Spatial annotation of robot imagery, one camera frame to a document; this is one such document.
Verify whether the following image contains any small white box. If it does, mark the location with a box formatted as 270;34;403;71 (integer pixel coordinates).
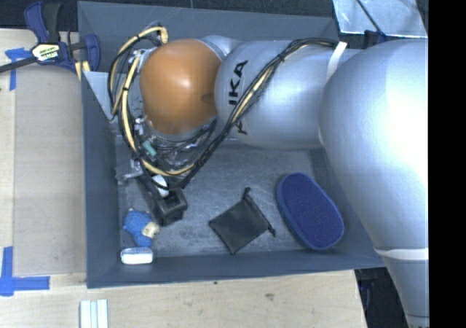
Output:
120;246;154;265

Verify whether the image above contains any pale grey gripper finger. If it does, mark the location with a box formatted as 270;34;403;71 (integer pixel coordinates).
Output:
115;159;144;186

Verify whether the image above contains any black cylinder on white bracket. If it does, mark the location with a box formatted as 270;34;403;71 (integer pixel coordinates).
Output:
137;174;189;227

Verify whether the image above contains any blue toy figure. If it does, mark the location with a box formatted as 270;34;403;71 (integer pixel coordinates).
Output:
122;208;162;248

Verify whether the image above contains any grey metal bin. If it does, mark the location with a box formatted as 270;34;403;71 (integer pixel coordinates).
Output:
76;0;387;289

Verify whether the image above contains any blue oval sponge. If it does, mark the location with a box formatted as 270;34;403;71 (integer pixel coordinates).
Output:
275;172;345;251

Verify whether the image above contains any pale wood board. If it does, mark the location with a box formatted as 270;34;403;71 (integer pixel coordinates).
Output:
12;63;88;277

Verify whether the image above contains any black drawstring pouch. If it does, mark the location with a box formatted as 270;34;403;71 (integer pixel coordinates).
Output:
208;187;277;256

